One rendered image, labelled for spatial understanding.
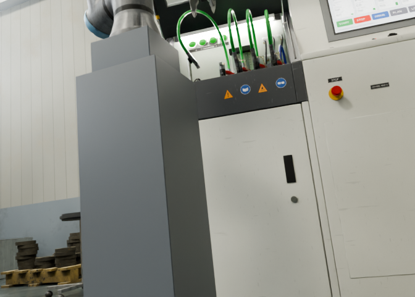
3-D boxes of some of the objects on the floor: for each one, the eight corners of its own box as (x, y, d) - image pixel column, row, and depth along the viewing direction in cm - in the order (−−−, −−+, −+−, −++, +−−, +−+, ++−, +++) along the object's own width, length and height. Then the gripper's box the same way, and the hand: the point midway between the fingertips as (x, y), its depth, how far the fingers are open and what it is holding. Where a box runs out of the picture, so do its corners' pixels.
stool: (74, 289, 295) (71, 216, 307) (134, 286, 280) (129, 209, 291) (24, 304, 249) (23, 217, 260) (93, 301, 234) (89, 209, 245)
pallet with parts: (145, 264, 440) (142, 226, 449) (70, 284, 328) (68, 232, 337) (85, 268, 469) (84, 232, 478) (-3, 288, 357) (-3, 240, 366)
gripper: (178, -37, 156) (183, 11, 152) (210, -45, 153) (216, 4, 149) (184, -24, 165) (189, 21, 160) (215, -32, 161) (221, 14, 157)
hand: (204, 13), depth 158 cm, fingers open, 7 cm apart
